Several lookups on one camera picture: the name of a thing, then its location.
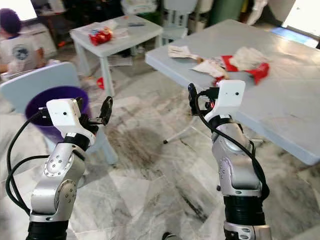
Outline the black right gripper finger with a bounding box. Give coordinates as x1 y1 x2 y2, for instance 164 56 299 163
188 83 202 117

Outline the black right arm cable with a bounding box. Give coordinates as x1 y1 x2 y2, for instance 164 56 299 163
195 90 271 201

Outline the black robot foot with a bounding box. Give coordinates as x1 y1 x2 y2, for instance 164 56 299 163
162 232 186 240

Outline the white printed sack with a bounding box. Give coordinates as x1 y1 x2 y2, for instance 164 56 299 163
120 0 158 16

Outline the small red floor toy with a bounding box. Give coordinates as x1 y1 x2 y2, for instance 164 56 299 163
95 76 106 90

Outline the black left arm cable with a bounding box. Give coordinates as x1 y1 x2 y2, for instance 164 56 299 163
5 111 51 217

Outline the white folded wrapper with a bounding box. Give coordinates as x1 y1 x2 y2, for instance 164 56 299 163
191 60 228 78

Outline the person in white shirt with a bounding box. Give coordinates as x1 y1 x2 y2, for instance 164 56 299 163
0 7 51 77

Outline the purple rubbish bin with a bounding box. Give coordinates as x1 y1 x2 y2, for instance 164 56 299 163
25 86 92 146

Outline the red snack bag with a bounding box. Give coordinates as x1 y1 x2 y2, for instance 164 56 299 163
89 27 114 47

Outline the pale blue plastic chair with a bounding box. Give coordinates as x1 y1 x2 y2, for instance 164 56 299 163
0 61 118 166

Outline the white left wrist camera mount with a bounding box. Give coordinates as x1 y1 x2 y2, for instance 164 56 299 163
46 98 83 139

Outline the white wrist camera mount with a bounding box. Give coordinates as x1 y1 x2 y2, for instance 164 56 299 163
46 98 83 139
216 80 246 117

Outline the white plastic bag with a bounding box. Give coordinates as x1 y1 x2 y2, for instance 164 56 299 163
80 20 131 41

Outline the crumpled white tissue wad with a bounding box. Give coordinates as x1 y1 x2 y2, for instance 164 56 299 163
229 46 270 71

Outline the small white plastic table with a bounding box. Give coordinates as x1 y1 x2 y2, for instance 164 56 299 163
69 15 163 97

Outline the white slatted plastic chair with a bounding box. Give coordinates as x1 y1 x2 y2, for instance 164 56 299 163
162 0 196 46

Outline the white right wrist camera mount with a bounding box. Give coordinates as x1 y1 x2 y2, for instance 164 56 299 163
216 80 246 117

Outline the green cabinet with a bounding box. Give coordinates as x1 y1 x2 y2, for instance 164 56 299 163
210 0 243 26

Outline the small red candy wrapper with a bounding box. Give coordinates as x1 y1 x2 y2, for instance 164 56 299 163
212 75 231 87

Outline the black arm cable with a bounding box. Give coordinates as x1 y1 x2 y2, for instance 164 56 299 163
5 111 51 217
195 90 271 201

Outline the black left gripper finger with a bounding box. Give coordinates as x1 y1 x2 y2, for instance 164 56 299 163
101 96 114 125

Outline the large pale blue plastic table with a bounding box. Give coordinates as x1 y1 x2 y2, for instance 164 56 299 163
145 19 320 192

